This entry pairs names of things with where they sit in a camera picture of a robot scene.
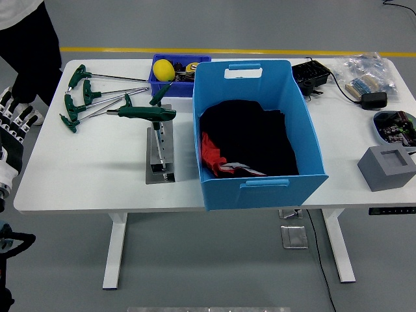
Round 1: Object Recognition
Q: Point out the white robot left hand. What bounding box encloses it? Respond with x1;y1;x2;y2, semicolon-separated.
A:
0;86;38;192

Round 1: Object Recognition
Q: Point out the large green T-handle wrench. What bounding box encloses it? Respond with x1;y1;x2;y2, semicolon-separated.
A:
106;105;177;153

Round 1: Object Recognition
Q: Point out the metal tool stand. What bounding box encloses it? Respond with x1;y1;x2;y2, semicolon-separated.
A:
145;103;176;185

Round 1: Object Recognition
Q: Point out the light blue folding box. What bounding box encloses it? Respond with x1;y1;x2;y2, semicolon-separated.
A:
192;59;330;212

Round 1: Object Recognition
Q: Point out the person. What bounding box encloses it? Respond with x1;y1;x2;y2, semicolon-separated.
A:
0;0;62;126

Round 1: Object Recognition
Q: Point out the white table leg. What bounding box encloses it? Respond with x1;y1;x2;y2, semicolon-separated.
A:
102;213;128;290
321;209;357;283

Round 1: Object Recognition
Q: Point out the yellow lemon-shaped ball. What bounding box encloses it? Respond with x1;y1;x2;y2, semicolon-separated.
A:
152;58;176;82

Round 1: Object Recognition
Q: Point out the dark blue plastic bin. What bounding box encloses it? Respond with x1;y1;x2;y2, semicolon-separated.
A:
148;53;213;98

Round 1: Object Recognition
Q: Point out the red cloth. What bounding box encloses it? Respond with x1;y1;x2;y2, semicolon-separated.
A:
200;131;268;179

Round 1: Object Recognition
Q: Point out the black cloth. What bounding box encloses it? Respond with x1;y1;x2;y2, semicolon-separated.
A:
198;99;300;178

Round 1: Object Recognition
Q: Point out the metal floor plate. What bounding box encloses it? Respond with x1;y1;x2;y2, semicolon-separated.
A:
279;224;309;250

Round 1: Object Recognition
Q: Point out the black plastic tray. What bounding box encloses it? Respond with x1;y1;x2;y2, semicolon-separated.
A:
291;60;332;97

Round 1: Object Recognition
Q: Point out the beige resistor strip bundle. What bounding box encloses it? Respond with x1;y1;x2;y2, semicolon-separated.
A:
344;73;380;101

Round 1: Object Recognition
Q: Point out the clear plastic parts bag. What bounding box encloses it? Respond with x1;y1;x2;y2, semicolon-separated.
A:
331;51;400;101

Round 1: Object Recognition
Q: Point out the black power adapter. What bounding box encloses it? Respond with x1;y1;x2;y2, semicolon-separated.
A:
361;92;389;111

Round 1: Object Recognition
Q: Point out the light blue oval dish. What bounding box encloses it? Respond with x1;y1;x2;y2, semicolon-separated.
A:
372;110;416;149

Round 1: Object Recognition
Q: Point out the grey foam block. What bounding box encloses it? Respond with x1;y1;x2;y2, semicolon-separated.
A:
357;145;416;192

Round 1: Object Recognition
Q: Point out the electronic parts pile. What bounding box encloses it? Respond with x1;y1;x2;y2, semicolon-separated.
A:
374;110;416;146

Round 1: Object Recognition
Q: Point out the black table control panel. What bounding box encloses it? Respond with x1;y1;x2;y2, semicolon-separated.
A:
369;206;416;216

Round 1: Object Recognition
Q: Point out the metal floor bracket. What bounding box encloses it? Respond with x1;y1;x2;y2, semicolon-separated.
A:
278;209;304;219

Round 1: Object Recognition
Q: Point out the black adapter cord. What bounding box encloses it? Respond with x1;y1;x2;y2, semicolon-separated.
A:
304;57;364;105

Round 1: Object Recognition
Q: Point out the black floor cable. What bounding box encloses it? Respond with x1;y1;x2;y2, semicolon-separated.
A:
382;0;416;16
305;209;337;312

